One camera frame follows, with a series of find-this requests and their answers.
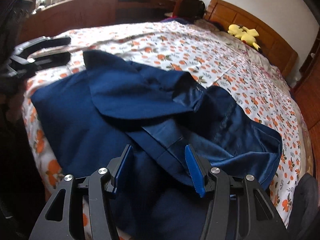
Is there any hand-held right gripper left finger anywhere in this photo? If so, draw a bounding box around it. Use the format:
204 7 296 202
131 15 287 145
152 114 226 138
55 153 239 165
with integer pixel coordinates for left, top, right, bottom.
29 144 133 240

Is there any dark chair with clothes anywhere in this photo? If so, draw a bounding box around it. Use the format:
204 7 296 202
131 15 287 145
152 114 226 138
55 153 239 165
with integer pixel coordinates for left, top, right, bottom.
172 0 206 21

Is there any wooden bed headboard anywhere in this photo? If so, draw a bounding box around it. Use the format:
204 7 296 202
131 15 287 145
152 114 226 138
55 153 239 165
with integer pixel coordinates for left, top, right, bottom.
204 0 298 74

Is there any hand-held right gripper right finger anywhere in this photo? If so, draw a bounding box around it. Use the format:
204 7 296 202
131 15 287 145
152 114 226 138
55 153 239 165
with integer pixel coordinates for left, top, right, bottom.
185 144 290 240

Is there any floral orange print bedsheet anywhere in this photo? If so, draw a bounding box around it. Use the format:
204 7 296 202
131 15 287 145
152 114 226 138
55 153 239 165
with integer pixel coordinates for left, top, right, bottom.
21 20 313 240

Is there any person's dark clothing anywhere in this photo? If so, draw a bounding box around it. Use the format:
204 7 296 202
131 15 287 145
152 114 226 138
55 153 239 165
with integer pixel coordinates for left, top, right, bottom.
0 87 49 240

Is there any wooden window cabinet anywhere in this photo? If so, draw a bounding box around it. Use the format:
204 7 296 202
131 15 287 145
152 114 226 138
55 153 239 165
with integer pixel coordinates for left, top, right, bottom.
19 0 181 43

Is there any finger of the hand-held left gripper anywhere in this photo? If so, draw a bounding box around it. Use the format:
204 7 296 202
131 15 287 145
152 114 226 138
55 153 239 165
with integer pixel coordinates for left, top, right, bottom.
11 51 71 68
14 36 72 57

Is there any wooden wardrobe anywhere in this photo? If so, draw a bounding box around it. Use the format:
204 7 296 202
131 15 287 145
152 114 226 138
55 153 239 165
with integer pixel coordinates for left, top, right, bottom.
292 27 320 133

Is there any navy blue jacket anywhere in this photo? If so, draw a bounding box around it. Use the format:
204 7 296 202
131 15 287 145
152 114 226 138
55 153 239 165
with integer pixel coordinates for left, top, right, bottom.
30 50 283 240

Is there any yellow plush toy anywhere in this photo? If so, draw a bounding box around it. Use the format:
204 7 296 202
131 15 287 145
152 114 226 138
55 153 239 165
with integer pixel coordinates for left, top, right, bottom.
227 24 261 51

